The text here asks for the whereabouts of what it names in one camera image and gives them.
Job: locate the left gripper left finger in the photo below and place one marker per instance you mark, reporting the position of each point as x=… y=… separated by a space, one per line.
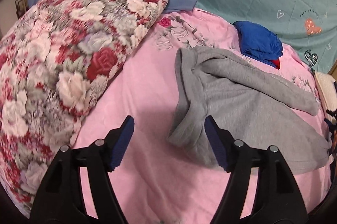
x=59 y=198

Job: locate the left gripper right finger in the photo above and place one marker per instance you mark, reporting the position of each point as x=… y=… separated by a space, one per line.
x=261 y=186

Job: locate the grey sweatpants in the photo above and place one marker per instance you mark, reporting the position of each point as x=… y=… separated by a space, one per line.
x=257 y=107

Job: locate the pink floral bed sheet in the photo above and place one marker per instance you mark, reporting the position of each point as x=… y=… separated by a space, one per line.
x=157 y=182

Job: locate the white textured pillow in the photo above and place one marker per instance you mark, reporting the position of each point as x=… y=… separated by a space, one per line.
x=327 y=93

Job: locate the red garment under blue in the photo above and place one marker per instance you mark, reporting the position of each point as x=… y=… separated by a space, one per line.
x=276 y=63

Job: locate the floral red white quilt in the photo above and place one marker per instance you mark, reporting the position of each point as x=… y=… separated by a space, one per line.
x=57 y=60

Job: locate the blue folded garment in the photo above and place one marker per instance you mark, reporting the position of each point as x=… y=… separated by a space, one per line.
x=258 y=43

